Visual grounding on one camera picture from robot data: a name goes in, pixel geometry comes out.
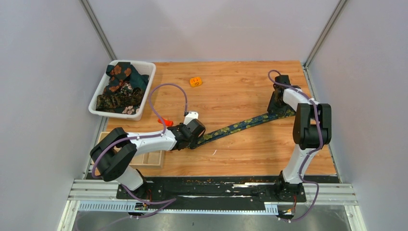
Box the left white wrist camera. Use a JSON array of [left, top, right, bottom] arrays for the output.
[[183, 111, 199, 125]]

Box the orange cube toy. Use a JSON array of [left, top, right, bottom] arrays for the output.
[[189, 77, 203, 87]]

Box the dark brown patterned tie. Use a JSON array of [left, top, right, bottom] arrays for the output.
[[95, 88, 144, 114]]

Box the wooden compartment tray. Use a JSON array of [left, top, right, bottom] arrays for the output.
[[91, 132, 166, 169]]

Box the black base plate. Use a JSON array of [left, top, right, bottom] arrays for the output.
[[85, 174, 319, 211]]

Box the green orange floral tie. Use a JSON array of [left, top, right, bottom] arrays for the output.
[[103, 62, 149, 96]]

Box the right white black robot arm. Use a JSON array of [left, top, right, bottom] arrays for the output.
[[267, 74, 332, 201]]

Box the dark pink floral tie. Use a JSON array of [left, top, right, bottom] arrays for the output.
[[122, 105, 137, 115]]

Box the red plastic clip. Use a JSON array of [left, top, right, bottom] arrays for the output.
[[157, 117, 174, 127]]

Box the navy yellow floral tie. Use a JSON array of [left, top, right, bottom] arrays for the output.
[[189, 107, 295, 150]]

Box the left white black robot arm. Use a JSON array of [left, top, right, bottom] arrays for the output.
[[89, 119, 205, 199]]

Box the aluminium rail frame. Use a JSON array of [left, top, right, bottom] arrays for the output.
[[59, 180, 366, 231]]

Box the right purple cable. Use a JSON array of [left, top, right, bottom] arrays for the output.
[[268, 69, 324, 223]]

